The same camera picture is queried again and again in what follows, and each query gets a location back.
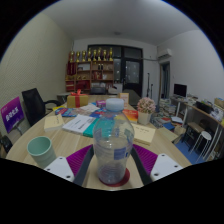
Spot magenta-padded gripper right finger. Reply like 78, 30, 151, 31
130, 143, 184, 186

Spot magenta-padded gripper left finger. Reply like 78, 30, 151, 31
43, 143, 95, 187

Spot clear plastic water bottle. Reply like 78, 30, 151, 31
92, 98, 136, 186

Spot flat beige book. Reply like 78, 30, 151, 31
130, 122, 157, 146

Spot flat round red coaster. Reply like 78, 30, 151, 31
98, 167, 131, 188

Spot teal book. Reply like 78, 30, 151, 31
82, 117, 102, 139

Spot white book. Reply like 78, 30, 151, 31
61, 113, 97, 136

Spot light green cup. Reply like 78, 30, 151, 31
26, 135, 58, 169

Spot thick beige book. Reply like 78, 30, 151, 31
43, 113, 66, 132

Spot pink flowers in white pot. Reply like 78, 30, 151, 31
136, 96, 157, 126

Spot yellow gift box red ribbon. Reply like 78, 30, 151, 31
66, 89, 90, 109

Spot white round stool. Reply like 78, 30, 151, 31
191, 130, 213, 158

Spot small brown cardboard box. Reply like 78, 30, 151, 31
118, 92, 131, 105

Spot wooden side desk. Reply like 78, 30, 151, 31
169, 95, 224, 158

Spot black office chair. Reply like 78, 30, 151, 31
21, 87, 63, 128

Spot black backpack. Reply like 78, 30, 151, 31
0, 134, 14, 155

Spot black computer monitor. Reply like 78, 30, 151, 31
173, 83, 188, 99

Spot purple sign board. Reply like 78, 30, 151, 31
0, 96, 26, 135

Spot wooden shelf unit with trophies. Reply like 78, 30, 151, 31
64, 47, 115, 94

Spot black glass door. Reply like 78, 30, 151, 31
87, 44, 145, 98

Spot white air conditioner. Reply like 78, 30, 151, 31
156, 47, 174, 61

